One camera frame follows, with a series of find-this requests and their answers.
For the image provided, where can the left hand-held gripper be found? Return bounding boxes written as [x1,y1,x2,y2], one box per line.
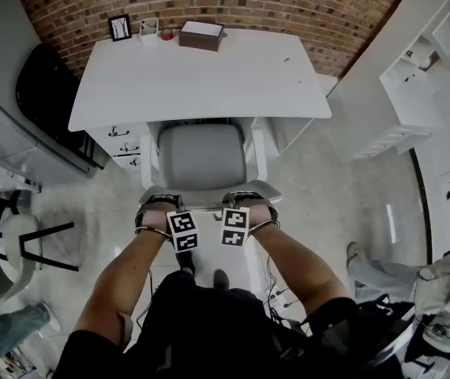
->
[134,193,201,254]

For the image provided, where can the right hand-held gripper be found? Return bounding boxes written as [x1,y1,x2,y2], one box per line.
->
[220,190,281,249]

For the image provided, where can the white grey office chair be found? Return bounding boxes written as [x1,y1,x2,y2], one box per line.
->
[138,122,283,212]

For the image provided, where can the person's right forearm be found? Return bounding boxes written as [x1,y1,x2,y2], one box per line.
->
[248,225,352,317]

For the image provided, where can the person's left forearm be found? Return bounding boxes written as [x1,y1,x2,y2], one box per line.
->
[73,231,174,349]

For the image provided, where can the white drawer with black handle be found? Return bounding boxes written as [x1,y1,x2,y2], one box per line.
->
[112,154,144,170]
[108,140,143,157]
[90,126,142,144]

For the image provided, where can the white desk with drawers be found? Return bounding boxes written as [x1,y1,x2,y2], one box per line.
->
[68,27,332,169]

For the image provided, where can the grey chair with black legs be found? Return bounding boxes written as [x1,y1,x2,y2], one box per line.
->
[0,213,80,302]

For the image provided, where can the black folding chair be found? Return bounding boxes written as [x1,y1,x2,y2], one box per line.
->
[14,42,107,170]

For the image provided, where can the person's right hand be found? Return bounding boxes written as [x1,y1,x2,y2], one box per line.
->
[235,200,273,235]

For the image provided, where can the person's left hand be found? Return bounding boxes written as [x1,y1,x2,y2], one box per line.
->
[141,202,174,235]

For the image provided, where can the thin metal wrist band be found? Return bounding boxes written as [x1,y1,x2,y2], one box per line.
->
[134,227,173,238]
[246,220,282,236]

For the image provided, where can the person's right shoe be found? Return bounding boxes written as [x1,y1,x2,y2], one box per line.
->
[212,268,231,291]

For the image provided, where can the white power strip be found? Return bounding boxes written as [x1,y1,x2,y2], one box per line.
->
[264,285,303,311]

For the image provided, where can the person's black clothing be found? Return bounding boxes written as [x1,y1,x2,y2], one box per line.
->
[53,270,368,379]

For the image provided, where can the white bookshelf cabinet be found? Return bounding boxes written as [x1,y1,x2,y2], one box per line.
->
[327,0,450,163]

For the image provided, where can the brown tissue box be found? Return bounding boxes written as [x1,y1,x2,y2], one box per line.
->
[178,20,226,53]

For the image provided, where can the white pen holder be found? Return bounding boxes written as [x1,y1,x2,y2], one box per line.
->
[138,17,159,46]

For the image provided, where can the black picture frame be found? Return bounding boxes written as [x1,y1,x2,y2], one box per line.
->
[107,13,133,43]

